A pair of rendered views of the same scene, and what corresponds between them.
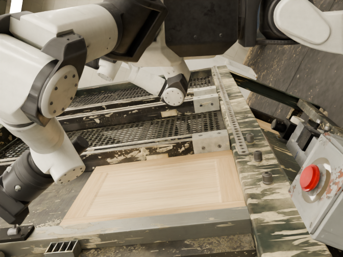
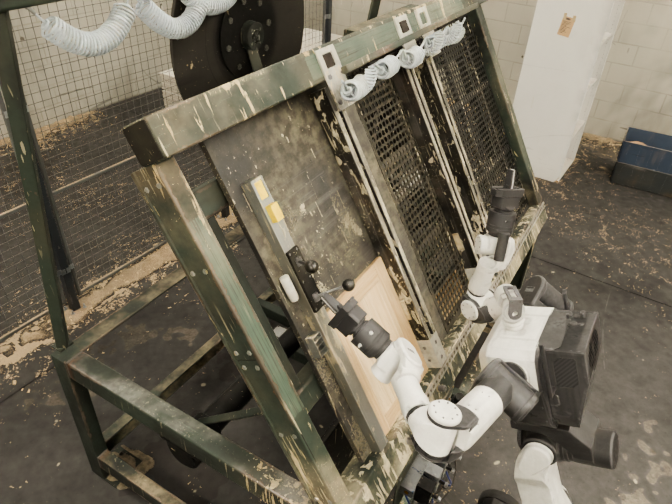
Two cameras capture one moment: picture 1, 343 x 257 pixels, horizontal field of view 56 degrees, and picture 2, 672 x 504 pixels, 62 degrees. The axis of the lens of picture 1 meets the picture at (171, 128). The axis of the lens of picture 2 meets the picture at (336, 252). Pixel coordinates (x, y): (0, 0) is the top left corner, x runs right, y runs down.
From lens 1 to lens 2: 1.34 m
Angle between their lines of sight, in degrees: 33
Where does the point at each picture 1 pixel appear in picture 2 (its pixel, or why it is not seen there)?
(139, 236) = (345, 388)
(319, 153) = not seen: outside the picture
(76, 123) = (421, 133)
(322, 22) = (533, 472)
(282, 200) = (398, 462)
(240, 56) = (596, 127)
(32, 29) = (465, 437)
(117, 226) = (347, 370)
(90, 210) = not seen: hidden behind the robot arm
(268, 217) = (385, 465)
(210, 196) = (386, 400)
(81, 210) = not seen: hidden behind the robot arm
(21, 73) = (436, 450)
